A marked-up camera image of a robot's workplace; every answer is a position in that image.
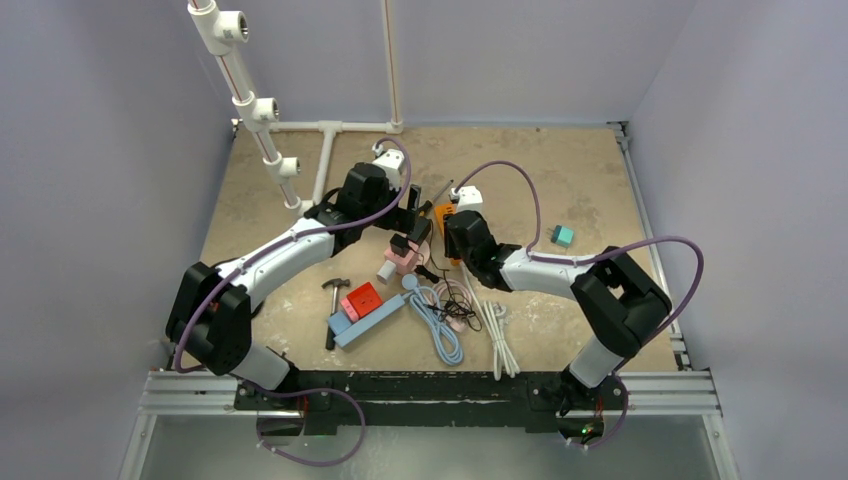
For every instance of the black steel claw hammer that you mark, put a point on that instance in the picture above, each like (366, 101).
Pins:
(335, 285)

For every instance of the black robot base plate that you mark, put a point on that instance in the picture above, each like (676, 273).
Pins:
(536, 402)

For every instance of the small pink plug block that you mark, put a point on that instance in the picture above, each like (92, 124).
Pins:
(347, 307)

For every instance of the orange power strip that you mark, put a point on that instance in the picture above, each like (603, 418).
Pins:
(441, 212)

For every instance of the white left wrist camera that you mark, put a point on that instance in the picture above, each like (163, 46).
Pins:
(393, 163)

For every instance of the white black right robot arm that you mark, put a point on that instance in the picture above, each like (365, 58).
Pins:
(620, 301)

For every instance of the aluminium rail frame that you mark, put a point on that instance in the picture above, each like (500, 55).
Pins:
(189, 428)

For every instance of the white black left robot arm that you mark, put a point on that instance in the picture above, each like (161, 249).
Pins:
(211, 318)

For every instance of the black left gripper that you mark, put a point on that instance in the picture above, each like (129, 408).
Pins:
(401, 218)

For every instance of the light blue power strip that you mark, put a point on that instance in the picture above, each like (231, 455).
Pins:
(346, 332)

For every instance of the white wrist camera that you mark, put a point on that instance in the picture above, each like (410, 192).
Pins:
(393, 163)
(466, 198)

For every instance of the black power adapter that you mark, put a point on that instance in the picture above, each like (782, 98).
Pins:
(399, 246)

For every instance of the red cube socket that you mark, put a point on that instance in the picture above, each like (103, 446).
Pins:
(364, 300)

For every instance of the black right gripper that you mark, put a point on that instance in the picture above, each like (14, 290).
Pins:
(452, 234)

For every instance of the pink cube power socket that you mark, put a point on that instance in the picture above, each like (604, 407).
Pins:
(419, 255)

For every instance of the teal USB charger plug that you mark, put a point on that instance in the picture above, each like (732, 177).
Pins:
(561, 236)

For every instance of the black yellow flathead screwdriver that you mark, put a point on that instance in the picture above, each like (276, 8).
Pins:
(434, 197)

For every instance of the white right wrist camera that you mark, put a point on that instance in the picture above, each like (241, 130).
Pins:
(466, 198)

